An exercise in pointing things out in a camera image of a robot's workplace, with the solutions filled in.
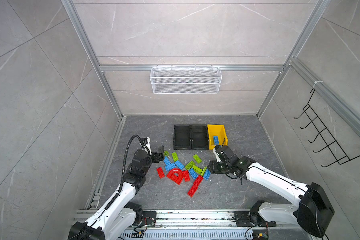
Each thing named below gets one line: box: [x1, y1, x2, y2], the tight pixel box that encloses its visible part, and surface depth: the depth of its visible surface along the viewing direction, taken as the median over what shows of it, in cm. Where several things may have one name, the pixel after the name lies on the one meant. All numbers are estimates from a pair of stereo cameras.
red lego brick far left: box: [156, 167, 166, 179], surface depth 90 cm
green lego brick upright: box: [171, 152, 179, 162], surface depth 98 cm
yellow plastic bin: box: [207, 124, 228, 150], surface depth 106 cm
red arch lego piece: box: [166, 168, 183, 185], surface depth 89 cm
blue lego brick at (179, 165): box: [174, 160, 185, 170], surface depth 92 cm
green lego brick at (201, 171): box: [192, 165, 208, 177], surface depth 90 cm
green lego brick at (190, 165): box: [185, 160, 195, 170], surface depth 94 cm
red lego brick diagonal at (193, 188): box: [187, 181, 201, 198], surface depth 84 cm
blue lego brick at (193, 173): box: [188, 168, 199, 179], surface depth 90 cm
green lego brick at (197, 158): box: [192, 154, 202, 164], surface depth 97 cm
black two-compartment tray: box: [173, 124, 209, 150], surface depth 110 cm
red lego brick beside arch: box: [182, 170, 191, 182], surface depth 88 cm
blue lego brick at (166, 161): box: [163, 156, 171, 166], surface depth 95 cm
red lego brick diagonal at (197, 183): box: [190, 175, 204, 190], surface depth 86 cm
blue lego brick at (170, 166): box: [164, 163, 176, 171], surface depth 92 cm
